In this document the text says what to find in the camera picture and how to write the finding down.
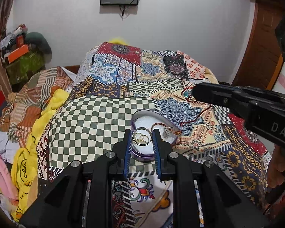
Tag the pile of assorted clutter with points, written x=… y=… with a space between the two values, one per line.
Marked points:
x=10 y=36

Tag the purple heart-shaped box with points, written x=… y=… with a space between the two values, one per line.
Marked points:
x=144 y=123

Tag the small orange box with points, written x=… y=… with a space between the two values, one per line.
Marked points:
x=20 y=41

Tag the pink plush toy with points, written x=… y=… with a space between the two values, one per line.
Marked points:
x=4 y=171

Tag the dark green cushion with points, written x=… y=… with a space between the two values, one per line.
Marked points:
x=39 y=42

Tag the yellow plastic object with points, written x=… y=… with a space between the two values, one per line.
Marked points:
x=118 y=40

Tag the white cloth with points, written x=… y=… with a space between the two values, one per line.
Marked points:
x=0 y=142

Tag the green cloth covered table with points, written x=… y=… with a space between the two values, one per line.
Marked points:
x=23 y=68

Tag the small silver pendant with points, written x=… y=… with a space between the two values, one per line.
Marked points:
x=167 y=133

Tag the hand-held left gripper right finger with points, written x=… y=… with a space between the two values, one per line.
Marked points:
x=157 y=152

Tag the person's right hand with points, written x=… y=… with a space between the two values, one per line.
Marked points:
x=276 y=168

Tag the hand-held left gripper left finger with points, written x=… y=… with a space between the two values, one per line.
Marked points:
x=127 y=152

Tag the yellow shirt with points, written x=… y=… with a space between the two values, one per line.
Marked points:
x=26 y=166

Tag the colourful patchwork blanket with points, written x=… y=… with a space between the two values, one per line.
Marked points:
x=90 y=123

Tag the wooden door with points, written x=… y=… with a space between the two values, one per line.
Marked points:
x=258 y=52

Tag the long orange box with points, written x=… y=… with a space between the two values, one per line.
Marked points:
x=17 y=53

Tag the striped brown patchwork sheet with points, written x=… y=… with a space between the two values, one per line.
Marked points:
x=33 y=92

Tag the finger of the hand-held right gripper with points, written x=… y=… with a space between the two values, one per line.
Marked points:
x=213 y=93

